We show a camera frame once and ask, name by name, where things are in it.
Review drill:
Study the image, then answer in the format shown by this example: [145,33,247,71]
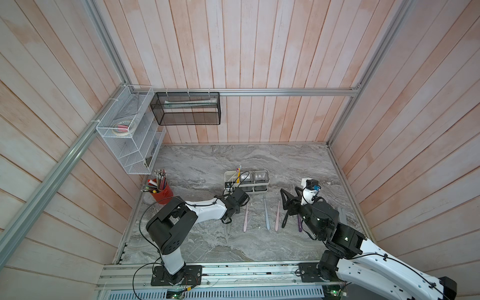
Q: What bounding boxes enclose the pale blue toothbrush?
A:
[263,195,271,231]

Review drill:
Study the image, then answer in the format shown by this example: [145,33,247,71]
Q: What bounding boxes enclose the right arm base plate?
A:
[297,262,330,283]

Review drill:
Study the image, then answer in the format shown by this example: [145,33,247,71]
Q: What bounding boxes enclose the yellow toothbrush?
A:
[235,165,241,184]

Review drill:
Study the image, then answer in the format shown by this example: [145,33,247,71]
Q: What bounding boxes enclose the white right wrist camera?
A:
[301,177,321,206]

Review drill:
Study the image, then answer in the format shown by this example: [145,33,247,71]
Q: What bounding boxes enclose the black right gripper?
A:
[282,187,325,241]

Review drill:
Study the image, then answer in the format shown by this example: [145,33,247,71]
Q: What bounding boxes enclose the black mesh basket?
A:
[150,91,221,126]

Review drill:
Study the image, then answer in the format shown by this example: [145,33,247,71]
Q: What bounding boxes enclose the pens in red cup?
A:
[142,169,167,194]

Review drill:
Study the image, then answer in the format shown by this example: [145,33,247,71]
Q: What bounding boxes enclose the purple toothbrush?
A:
[297,215,303,233]

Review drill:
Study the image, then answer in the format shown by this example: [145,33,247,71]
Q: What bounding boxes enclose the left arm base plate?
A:
[151,265,203,288]

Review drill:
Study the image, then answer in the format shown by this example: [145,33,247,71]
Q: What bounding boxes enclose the tape roll on shelf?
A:
[111,119,136,137]

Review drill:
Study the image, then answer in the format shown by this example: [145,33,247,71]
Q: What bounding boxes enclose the cream toothbrush holder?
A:
[224,170,270,195]

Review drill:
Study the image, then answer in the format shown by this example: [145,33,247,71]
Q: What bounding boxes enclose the red pencil cup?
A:
[151,184,174,205]

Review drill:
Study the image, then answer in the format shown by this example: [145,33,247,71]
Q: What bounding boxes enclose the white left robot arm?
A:
[146,188,250,276]

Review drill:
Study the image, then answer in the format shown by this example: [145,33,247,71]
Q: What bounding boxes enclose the black toothbrush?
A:
[281,212,289,228]

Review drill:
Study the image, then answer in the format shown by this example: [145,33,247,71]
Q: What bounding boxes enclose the pink toothbrush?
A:
[274,201,281,231]
[243,203,249,233]

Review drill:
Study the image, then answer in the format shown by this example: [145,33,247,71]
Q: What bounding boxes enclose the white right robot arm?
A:
[280,187,458,300]

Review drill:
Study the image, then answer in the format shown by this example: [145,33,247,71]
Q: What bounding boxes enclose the white wire mesh shelf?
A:
[96,85,166,175]

